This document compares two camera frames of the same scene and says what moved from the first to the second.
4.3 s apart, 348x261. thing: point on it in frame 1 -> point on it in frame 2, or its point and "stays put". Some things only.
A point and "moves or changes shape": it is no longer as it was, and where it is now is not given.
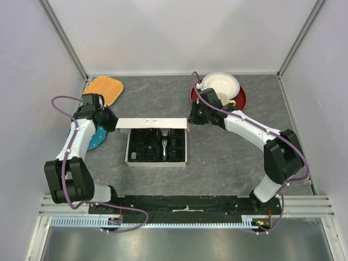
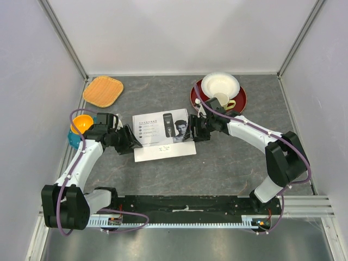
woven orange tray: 110,88 stays put
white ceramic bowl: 222,82 stays put
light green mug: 224,99 stays put
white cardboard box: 123,125 moves or changes shape
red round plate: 240,99 stays put
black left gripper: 112,125 -> 130,141
